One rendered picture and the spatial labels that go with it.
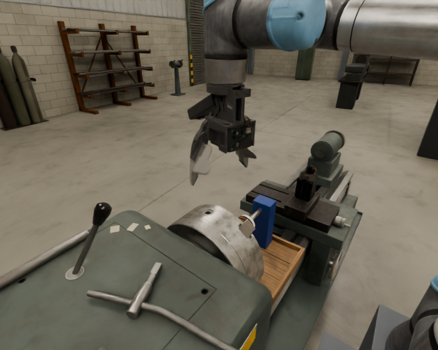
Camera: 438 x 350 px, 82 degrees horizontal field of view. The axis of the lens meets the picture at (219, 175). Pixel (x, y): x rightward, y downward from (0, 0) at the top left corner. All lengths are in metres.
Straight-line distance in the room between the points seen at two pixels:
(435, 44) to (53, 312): 0.72
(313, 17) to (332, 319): 1.96
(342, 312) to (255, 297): 1.69
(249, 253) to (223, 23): 0.56
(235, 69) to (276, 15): 0.11
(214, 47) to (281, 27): 0.12
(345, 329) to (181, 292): 1.69
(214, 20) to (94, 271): 0.53
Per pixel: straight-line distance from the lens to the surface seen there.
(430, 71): 14.65
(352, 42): 0.49
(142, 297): 0.53
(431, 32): 0.46
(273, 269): 1.10
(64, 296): 0.61
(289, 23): 0.38
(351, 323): 2.18
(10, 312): 0.64
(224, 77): 0.46
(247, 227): 0.79
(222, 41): 0.46
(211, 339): 0.48
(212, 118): 0.50
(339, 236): 1.27
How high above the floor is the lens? 1.69
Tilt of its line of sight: 28 degrees down
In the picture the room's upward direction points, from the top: straight up
